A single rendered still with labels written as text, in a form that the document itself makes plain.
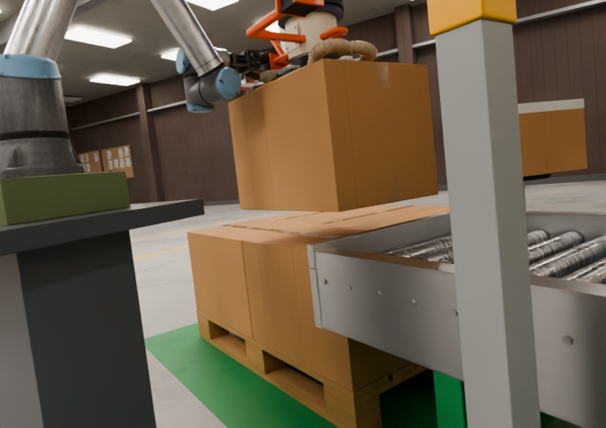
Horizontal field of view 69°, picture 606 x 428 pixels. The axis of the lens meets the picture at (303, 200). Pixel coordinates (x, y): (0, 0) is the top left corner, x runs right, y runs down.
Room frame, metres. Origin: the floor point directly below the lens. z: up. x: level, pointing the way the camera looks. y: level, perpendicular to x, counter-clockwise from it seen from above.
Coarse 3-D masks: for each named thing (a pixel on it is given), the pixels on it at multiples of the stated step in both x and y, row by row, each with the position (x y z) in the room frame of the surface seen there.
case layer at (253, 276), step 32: (256, 224) 2.17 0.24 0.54; (288, 224) 2.03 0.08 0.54; (320, 224) 1.91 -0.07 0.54; (352, 224) 1.80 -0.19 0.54; (384, 224) 1.70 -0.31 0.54; (192, 256) 2.16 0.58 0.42; (224, 256) 1.85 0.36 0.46; (256, 256) 1.61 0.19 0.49; (288, 256) 1.43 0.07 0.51; (224, 288) 1.89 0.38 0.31; (256, 288) 1.64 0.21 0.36; (288, 288) 1.45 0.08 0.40; (224, 320) 1.92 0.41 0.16; (256, 320) 1.66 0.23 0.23; (288, 320) 1.47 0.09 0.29; (288, 352) 1.49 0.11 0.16; (320, 352) 1.33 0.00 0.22; (352, 352) 1.22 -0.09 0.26; (384, 352) 1.29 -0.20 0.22; (352, 384) 1.22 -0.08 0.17
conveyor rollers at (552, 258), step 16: (448, 240) 1.27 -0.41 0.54; (528, 240) 1.17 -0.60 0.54; (544, 240) 1.21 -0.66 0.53; (560, 240) 1.10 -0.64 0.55; (576, 240) 1.13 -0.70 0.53; (592, 240) 1.04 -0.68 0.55; (400, 256) 1.14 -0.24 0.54; (416, 256) 1.07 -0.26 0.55; (432, 256) 1.09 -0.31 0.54; (448, 256) 1.11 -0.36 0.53; (528, 256) 1.00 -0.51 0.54; (544, 256) 1.03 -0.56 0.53; (560, 256) 0.93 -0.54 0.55; (576, 256) 0.95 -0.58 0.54; (592, 256) 0.98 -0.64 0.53; (544, 272) 0.86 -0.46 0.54; (560, 272) 0.89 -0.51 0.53; (576, 272) 0.80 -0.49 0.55; (592, 272) 0.80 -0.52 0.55
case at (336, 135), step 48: (288, 96) 1.30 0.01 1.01; (336, 96) 1.17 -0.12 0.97; (384, 96) 1.26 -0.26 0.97; (240, 144) 1.60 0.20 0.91; (288, 144) 1.33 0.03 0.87; (336, 144) 1.16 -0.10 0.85; (384, 144) 1.25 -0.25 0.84; (432, 144) 1.36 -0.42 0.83; (240, 192) 1.63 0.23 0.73; (288, 192) 1.35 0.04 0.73; (336, 192) 1.15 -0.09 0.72; (384, 192) 1.24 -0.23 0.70; (432, 192) 1.35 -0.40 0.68
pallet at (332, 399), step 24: (216, 336) 2.10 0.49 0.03; (240, 336) 1.80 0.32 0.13; (240, 360) 1.82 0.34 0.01; (264, 360) 1.65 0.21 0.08; (288, 360) 1.49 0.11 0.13; (288, 384) 1.55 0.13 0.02; (312, 384) 1.53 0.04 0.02; (336, 384) 1.27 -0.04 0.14; (384, 384) 1.28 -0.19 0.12; (312, 408) 1.39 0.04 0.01; (336, 408) 1.28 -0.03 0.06; (360, 408) 1.22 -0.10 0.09
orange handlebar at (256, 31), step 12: (264, 24) 1.22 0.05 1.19; (252, 36) 1.30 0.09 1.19; (264, 36) 1.32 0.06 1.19; (276, 36) 1.34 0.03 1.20; (288, 36) 1.37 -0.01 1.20; (300, 36) 1.40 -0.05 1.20; (324, 36) 1.39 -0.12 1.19; (336, 36) 1.40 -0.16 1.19; (276, 60) 1.62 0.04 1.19; (288, 60) 1.63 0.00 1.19
